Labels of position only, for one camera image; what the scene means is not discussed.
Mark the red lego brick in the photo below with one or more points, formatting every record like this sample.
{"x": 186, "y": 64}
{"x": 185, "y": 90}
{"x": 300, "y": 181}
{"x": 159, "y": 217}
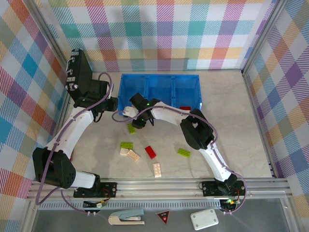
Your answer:
{"x": 185, "y": 108}
{"x": 150, "y": 152}

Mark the black hard carrying case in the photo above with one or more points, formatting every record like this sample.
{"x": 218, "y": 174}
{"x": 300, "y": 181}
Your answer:
{"x": 80, "y": 70}

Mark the white rounded plastic box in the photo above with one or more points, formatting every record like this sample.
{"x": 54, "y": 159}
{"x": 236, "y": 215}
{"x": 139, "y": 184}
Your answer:
{"x": 204, "y": 219}

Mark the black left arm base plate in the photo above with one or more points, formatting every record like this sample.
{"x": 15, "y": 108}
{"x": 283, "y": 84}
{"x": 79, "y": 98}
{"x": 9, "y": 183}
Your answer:
{"x": 109, "y": 189}

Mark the small green-lit controller board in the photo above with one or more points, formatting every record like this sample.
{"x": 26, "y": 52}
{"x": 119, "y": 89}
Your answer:
{"x": 229, "y": 202}

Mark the small beige lego brick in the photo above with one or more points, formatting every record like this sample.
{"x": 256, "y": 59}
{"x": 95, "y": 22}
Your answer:
{"x": 123, "y": 151}

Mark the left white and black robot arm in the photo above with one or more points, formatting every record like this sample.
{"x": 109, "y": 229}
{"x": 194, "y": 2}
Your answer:
{"x": 72, "y": 130}

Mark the lime green lego brick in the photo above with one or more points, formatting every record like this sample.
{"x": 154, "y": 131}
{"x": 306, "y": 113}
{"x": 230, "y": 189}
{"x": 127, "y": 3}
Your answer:
{"x": 184, "y": 152}
{"x": 131, "y": 129}
{"x": 126, "y": 145}

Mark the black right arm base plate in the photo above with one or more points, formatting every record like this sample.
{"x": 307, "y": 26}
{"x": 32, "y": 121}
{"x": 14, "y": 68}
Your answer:
{"x": 207, "y": 188}

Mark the long beige lego brick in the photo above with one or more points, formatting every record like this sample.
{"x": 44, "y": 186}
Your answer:
{"x": 157, "y": 170}
{"x": 133, "y": 155}

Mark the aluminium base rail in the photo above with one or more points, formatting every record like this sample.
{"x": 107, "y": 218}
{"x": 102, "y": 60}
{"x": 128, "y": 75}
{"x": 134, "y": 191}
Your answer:
{"x": 157, "y": 188}

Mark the aluminium corner post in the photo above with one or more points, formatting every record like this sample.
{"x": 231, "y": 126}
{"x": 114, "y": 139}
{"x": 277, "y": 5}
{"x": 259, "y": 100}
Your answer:
{"x": 48, "y": 33}
{"x": 263, "y": 36}

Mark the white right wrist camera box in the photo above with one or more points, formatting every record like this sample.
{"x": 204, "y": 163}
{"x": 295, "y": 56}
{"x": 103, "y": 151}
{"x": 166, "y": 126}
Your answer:
{"x": 129, "y": 111}

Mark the grey and white stapler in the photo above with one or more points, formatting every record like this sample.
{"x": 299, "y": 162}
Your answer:
{"x": 126, "y": 216}

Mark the red triangular button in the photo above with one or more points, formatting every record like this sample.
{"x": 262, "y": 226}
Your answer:
{"x": 163, "y": 216}

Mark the blue three-compartment plastic bin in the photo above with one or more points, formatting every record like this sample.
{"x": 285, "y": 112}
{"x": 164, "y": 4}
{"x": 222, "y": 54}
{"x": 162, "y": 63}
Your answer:
{"x": 159, "y": 84}

